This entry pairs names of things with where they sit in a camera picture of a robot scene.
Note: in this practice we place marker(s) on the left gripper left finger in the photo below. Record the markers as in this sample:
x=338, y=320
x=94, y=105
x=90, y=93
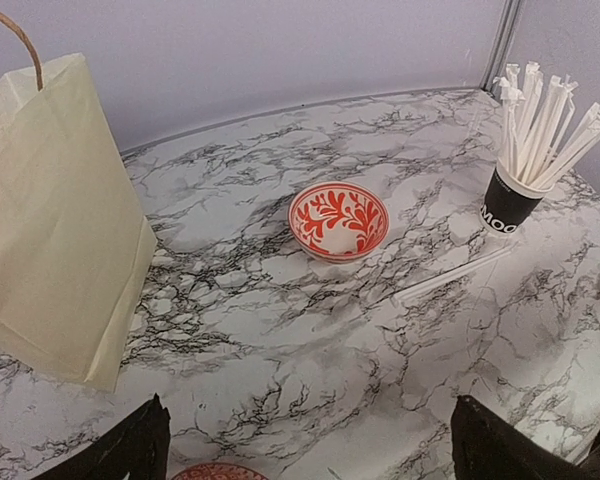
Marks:
x=135, y=448

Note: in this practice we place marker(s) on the loose white wrapped straw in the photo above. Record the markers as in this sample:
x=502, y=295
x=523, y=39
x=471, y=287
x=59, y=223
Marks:
x=451, y=275

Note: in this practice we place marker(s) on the red floral small bowl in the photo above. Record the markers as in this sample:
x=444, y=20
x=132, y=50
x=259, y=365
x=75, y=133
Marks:
x=338, y=222

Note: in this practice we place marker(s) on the black cup holding straws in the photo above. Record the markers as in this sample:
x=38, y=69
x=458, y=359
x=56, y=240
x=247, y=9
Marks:
x=507, y=202

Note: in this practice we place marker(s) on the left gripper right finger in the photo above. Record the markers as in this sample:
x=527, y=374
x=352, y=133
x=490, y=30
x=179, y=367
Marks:
x=484, y=446

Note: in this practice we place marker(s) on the beige paper bag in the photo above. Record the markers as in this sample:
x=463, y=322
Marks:
x=75, y=244

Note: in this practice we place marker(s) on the right aluminium frame post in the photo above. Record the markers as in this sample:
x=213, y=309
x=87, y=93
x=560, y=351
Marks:
x=502, y=44

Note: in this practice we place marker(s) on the red geometric patterned bowl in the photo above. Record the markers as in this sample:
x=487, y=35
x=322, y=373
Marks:
x=218, y=471

